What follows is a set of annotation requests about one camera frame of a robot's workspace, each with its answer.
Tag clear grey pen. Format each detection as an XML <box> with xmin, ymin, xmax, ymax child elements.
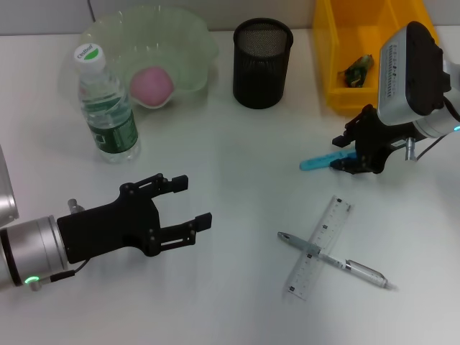
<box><xmin>277</xmin><ymin>231</ymin><xmax>398</xmax><ymax>292</ymax></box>

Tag yellow plastic bin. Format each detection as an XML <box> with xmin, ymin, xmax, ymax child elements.
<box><xmin>311</xmin><ymin>0</ymin><xmax>440</xmax><ymax>116</ymax></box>

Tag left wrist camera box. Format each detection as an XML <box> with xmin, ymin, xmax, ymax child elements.
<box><xmin>0</xmin><ymin>143</ymin><xmax>19</xmax><ymax>221</ymax></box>

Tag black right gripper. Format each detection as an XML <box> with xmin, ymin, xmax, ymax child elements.
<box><xmin>330</xmin><ymin>104</ymin><xmax>422</xmax><ymax>175</ymax></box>

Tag pink peach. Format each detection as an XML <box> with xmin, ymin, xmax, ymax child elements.
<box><xmin>129</xmin><ymin>65</ymin><xmax>176</xmax><ymax>108</ymax></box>

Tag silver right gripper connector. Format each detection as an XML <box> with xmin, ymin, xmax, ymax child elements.
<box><xmin>405</xmin><ymin>137</ymin><xmax>418</xmax><ymax>162</ymax></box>

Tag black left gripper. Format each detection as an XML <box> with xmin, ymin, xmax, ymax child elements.
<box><xmin>57</xmin><ymin>173</ymin><xmax>213</xmax><ymax>263</ymax></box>

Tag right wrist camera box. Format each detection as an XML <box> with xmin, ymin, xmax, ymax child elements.
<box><xmin>376</xmin><ymin>21</ymin><xmax>452</xmax><ymax>127</ymax></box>

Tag clear green-label water bottle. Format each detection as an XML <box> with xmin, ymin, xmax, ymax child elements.
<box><xmin>73</xmin><ymin>42</ymin><xmax>141</xmax><ymax>165</ymax></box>

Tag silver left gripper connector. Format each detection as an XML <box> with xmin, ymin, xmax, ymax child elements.
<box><xmin>68</xmin><ymin>198</ymin><xmax>86</xmax><ymax>216</ymax></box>

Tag clear plastic ruler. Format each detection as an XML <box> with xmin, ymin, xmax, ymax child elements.
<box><xmin>285</xmin><ymin>195</ymin><xmax>354</xmax><ymax>301</ymax></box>

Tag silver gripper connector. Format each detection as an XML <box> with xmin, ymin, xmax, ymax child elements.
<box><xmin>68</xmin><ymin>198</ymin><xmax>86</xmax><ymax>216</ymax></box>
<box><xmin>405</xmin><ymin>137</ymin><xmax>418</xmax><ymax>162</ymax></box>

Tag blue capped scissors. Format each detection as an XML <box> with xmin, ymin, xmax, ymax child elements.
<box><xmin>300</xmin><ymin>149</ymin><xmax>357</xmax><ymax>173</ymax></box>

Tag black mesh pen holder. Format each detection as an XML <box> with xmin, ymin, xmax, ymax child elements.
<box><xmin>232</xmin><ymin>18</ymin><xmax>295</xmax><ymax>110</ymax></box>

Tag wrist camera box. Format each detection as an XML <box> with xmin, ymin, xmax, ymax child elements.
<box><xmin>0</xmin><ymin>143</ymin><xmax>19</xmax><ymax>221</ymax></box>
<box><xmin>376</xmin><ymin>21</ymin><xmax>452</xmax><ymax>127</ymax></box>

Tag dark right gripper cable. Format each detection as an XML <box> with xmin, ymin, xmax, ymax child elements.
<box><xmin>415</xmin><ymin>132</ymin><xmax>446</xmax><ymax>161</ymax></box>

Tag green plastic wrapper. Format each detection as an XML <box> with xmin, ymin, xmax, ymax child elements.
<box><xmin>336</xmin><ymin>53</ymin><xmax>377</xmax><ymax>88</ymax></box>

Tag translucent green fruit plate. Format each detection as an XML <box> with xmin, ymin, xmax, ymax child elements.
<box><xmin>59</xmin><ymin>4</ymin><xmax>220</xmax><ymax>121</ymax></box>

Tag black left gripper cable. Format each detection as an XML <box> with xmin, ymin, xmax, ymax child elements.
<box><xmin>35</xmin><ymin>259</ymin><xmax>89</xmax><ymax>285</ymax></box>

